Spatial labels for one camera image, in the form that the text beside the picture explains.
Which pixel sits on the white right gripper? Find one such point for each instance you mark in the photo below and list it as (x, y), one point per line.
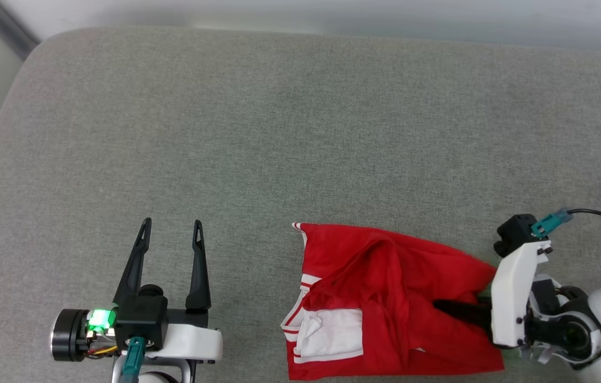
(510, 298)

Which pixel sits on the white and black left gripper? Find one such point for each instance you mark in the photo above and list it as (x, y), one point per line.
(191, 343)

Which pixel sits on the red and white garment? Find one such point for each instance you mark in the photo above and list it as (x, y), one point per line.
(385, 276)

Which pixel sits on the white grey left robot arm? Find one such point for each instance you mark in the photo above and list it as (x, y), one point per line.
(186, 372)

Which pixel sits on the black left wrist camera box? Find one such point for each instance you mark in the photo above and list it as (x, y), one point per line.
(143, 319)

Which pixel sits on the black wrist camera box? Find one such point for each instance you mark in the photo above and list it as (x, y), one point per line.
(513, 231)
(143, 319)

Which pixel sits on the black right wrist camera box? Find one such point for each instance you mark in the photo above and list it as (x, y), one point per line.
(513, 231)

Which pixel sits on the grey metal frame bar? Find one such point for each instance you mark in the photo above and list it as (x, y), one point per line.
(7, 29)

